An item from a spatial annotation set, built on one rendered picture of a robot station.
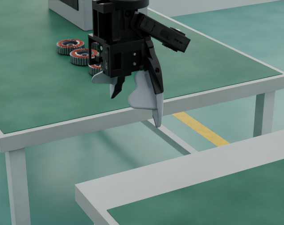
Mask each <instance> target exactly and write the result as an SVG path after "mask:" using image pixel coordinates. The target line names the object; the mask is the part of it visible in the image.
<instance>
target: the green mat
mask: <svg viewBox="0 0 284 225"><path fill-rule="evenodd" d="M107 211H108V212H109V213H110V215H111V216H112V217H113V218H114V219H115V220H116V221H117V222H118V224H119V225H284V159H281V160H278V161H274V162H270V163H267V164H264V165H260V166H257V167H253V168H250V169H246V170H243V171H239V172H236V173H233V174H229V175H225V176H222V177H218V178H215V179H211V180H208V181H205V182H201V183H198V184H194V185H191V186H187V187H183V188H180V189H177V190H174V191H170V192H166V193H163V194H159V195H156V196H152V197H149V198H146V199H142V200H139V201H135V202H132V203H129V204H124V205H121V206H118V207H114V208H111V209H107Z"/></svg>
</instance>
